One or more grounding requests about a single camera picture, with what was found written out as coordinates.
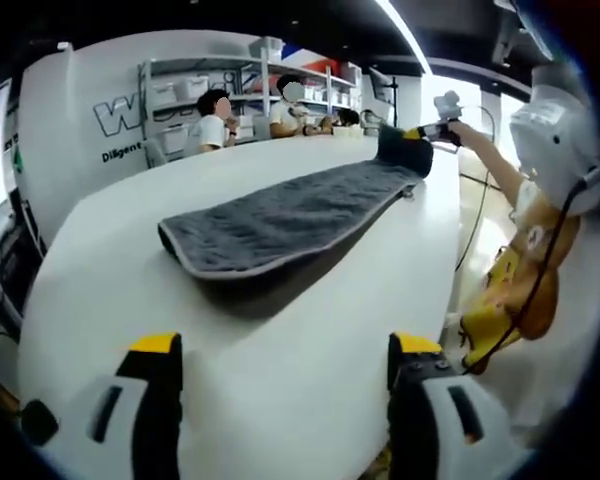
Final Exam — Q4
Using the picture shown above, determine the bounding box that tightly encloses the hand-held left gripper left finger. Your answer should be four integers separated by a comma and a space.
54, 332, 184, 480

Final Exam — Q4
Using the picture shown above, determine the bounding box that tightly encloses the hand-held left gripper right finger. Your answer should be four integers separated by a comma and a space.
387, 332, 522, 480

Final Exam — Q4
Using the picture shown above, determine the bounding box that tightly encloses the dark grey fluffy towel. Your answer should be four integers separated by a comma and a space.
157, 124, 435, 280

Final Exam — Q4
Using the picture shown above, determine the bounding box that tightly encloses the person's right hand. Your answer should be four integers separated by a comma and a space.
444, 122, 476, 149

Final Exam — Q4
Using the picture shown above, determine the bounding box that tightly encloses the black monitor on stand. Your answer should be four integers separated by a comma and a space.
368, 67, 400, 129

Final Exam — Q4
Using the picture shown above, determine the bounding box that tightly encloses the long ceiling light strip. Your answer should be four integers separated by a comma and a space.
374, 0, 432, 77

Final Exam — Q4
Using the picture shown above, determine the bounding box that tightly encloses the white table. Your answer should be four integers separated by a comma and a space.
17, 134, 464, 480

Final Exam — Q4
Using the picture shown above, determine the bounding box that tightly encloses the white grey chest-worn device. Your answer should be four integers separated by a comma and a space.
509, 62, 600, 217

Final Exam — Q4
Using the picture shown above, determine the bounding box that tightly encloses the black round object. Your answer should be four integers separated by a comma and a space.
19, 399, 60, 447

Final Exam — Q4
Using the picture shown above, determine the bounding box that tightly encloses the black equipment cart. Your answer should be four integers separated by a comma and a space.
0, 199, 47, 342

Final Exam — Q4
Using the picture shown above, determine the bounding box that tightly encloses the metal shelf with white bins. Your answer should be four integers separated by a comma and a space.
152, 37, 362, 151

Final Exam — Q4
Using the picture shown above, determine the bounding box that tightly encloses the thin gripper cable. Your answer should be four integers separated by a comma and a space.
454, 105, 496, 272

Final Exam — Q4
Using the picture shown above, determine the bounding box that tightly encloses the black device cable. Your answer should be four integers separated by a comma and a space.
459, 169, 600, 376

